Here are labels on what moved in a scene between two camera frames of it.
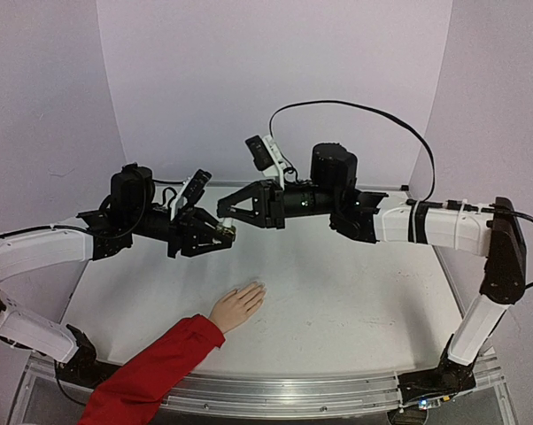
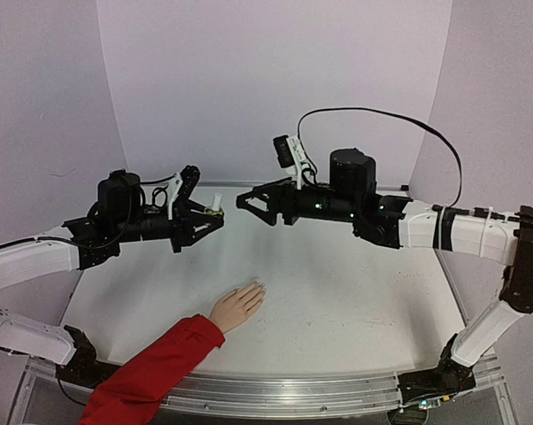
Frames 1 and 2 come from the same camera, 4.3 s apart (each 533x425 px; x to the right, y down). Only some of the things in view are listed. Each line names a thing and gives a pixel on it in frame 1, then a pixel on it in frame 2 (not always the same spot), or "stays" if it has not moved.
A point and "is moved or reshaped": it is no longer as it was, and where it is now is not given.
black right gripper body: [274, 204] stays
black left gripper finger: [205, 243] → [191, 235]
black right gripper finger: [258, 220] → [262, 209]
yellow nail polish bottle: [228, 230] is moved or reshaped
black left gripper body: [176, 235] stays
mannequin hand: [236, 306] stays
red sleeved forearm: [133, 395] stays
